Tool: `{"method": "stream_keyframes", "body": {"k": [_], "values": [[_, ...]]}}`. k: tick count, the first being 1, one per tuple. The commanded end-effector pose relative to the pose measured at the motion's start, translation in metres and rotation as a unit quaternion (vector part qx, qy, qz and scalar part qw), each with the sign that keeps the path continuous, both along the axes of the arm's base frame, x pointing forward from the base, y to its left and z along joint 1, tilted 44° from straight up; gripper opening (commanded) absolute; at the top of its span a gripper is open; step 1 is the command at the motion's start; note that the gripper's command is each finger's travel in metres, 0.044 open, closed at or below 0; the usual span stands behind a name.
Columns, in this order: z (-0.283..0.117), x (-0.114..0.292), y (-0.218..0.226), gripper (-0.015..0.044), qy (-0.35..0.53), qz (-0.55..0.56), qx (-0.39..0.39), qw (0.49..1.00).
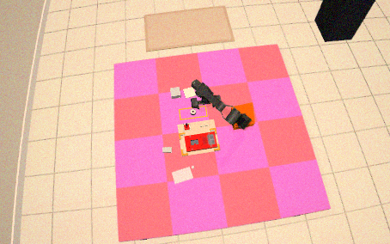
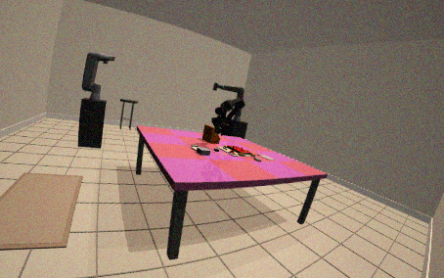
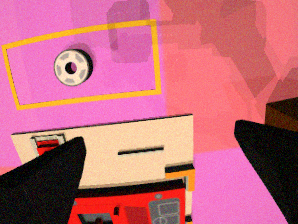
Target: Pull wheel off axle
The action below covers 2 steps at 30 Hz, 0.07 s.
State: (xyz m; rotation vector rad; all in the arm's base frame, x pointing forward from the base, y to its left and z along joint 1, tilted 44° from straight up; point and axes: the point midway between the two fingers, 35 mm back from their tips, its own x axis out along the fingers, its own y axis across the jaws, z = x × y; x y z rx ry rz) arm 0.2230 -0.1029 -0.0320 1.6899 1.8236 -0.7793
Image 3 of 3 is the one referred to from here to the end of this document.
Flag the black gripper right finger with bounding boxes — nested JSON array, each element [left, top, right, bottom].
[[234, 120, 298, 224]]

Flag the yellow rectangular outline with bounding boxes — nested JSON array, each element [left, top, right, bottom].
[[1, 19, 161, 109]]

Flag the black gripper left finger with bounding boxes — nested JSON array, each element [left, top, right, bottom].
[[0, 136, 86, 224]]

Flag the black-and-beige toy wheel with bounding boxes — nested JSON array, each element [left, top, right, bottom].
[[53, 48, 93, 87]]

